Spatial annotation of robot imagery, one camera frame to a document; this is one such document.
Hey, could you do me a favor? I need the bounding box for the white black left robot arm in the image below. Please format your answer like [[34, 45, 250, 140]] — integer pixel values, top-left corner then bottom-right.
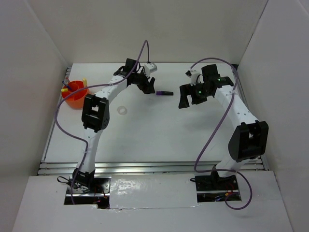
[[72, 58, 157, 193]]

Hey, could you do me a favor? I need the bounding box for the aluminium rail frame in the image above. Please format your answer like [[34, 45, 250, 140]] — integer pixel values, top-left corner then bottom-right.
[[37, 63, 270, 176]]

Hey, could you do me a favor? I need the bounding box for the blue ballpoint pen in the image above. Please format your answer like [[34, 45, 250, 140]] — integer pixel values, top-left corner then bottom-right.
[[62, 77, 72, 91]]

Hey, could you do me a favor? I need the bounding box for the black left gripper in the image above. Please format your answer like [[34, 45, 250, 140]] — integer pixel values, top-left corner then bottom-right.
[[132, 68, 155, 95]]

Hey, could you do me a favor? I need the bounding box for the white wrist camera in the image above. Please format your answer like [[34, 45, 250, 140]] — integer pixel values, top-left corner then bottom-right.
[[185, 70, 201, 86], [143, 62, 157, 76]]

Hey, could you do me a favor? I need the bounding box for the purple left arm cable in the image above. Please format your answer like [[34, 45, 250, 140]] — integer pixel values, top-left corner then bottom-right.
[[55, 40, 152, 205]]

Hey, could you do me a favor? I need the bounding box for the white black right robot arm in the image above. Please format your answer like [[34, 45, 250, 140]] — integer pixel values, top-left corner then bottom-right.
[[178, 64, 269, 189]]

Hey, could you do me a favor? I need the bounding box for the white front cover panel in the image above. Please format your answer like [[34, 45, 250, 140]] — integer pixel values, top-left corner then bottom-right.
[[109, 174, 198, 209]]

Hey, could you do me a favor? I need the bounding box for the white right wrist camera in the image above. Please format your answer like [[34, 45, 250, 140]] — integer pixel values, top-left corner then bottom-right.
[[185, 70, 201, 86]]

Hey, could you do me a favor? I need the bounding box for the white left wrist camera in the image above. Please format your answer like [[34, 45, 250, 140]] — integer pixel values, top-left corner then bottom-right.
[[143, 62, 157, 76]]

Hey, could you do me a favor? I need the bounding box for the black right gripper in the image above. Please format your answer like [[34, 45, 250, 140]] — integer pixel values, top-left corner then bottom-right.
[[178, 81, 211, 108]]

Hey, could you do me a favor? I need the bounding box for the pale yellow highlighter marker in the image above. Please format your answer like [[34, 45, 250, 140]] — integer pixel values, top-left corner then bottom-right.
[[83, 78, 87, 87]]

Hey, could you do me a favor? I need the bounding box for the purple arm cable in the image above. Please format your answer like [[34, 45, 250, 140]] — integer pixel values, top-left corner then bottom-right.
[[55, 40, 152, 205], [189, 57, 254, 210]]

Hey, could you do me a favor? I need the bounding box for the purple black highlighter marker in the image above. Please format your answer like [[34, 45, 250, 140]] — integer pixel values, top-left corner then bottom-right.
[[156, 91, 174, 96]]

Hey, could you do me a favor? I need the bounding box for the orange round divided container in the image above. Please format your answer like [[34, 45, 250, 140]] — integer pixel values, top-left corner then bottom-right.
[[61, 80, 89, 110]]

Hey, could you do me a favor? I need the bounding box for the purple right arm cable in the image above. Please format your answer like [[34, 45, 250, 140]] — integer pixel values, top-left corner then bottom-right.
[[189, 57, 254, 210]]

